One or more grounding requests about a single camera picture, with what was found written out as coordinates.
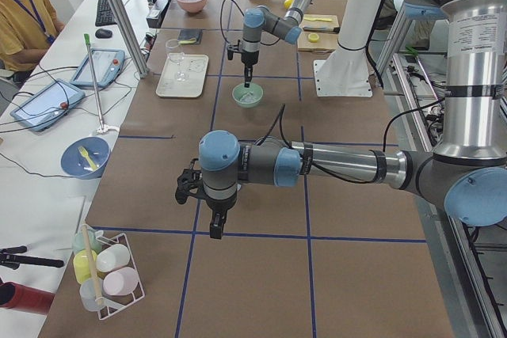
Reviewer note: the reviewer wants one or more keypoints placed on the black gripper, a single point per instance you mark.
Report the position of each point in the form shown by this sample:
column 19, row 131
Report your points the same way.
column 219, row 206
column 249, row 59

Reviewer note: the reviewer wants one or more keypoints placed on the light green bowl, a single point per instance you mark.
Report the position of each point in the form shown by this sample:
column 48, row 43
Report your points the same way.
column 240, row 89

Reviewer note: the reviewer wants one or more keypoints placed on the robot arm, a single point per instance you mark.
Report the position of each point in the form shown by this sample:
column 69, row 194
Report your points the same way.
column 260, row 19
column 463, row 175

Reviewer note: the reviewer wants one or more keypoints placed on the clear ice cubes in bowl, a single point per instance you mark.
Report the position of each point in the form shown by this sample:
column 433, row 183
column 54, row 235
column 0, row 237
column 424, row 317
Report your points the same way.
column 248, row 98

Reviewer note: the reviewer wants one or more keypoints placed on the blue bowl with fork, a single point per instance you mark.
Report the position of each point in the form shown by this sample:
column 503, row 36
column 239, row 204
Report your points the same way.
column 86, row 158

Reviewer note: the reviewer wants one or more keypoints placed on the grey folded cloth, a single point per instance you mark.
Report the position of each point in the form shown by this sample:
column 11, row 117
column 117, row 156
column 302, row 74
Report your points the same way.
column 190, row 36

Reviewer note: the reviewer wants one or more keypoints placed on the cream bear serving tray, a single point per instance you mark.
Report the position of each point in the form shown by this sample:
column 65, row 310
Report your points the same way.
column 195, row 66

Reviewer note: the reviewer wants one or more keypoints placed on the lemon half slice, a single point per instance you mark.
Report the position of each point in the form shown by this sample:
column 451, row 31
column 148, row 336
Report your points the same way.
column 313, row 37

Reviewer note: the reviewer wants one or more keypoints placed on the yellow lemon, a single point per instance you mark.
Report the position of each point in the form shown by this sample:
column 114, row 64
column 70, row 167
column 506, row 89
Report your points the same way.
column 288, row 3

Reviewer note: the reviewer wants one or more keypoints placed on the clear wine glass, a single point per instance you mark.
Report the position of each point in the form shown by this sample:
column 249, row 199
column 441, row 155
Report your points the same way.
column 177, row 59

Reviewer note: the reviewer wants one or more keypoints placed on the steel cylinder muddler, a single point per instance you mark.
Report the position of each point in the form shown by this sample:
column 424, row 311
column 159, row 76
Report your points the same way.
column 334, row 30

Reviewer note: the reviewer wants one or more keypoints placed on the wooden cutting board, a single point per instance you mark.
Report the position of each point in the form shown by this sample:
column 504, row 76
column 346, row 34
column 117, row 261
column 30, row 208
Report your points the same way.
column 319, row 33

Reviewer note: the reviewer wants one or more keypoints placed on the yellow plastic knife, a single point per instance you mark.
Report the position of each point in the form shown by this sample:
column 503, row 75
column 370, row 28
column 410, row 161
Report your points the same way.
column 322, row 19

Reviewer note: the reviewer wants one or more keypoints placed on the white cup in rack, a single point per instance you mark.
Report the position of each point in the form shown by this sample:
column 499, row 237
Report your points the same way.
column 114, row 257

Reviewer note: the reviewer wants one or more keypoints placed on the pink cup in rack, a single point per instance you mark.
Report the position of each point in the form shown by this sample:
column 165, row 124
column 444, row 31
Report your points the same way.
column 121, row 282

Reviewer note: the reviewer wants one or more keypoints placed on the blue teach pendant tablet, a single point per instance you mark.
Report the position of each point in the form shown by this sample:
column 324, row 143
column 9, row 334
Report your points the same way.
column 107, row 64

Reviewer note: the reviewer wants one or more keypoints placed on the yellow cup in rack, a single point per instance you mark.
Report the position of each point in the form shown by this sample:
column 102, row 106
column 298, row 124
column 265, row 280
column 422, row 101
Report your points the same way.
column 81, row 266

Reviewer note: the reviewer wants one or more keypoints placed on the black computer mouse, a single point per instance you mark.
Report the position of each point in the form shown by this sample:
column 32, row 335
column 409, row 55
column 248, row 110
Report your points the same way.
column 103, row 33

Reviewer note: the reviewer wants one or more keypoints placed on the black keyboard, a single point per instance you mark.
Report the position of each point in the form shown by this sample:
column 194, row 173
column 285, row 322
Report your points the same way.
column 104, row 14

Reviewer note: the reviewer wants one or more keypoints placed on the black tripod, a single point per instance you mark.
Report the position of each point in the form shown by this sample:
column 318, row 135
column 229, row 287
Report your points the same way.
column 13, row 258

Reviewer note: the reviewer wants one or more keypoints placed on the seated person yellow shirt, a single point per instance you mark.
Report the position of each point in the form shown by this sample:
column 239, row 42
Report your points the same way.
column 28, row 29

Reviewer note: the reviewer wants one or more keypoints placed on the red bottle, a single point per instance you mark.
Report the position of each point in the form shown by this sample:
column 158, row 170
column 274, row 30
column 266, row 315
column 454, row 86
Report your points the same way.
column 15, row 296

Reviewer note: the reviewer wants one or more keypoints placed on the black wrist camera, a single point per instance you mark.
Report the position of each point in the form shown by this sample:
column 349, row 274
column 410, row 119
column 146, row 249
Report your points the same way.
column 190, row 184
column 234, row 49

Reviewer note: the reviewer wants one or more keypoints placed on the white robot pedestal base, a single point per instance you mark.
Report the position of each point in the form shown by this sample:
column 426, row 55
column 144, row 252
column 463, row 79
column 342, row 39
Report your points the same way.
column 345, row 72

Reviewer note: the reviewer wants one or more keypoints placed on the aluminium frame post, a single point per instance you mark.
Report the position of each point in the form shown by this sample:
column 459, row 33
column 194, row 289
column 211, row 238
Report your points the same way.
column 129, row 37

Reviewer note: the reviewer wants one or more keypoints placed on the white wire cup rack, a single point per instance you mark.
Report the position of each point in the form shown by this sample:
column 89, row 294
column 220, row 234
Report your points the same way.
column 91, row 292

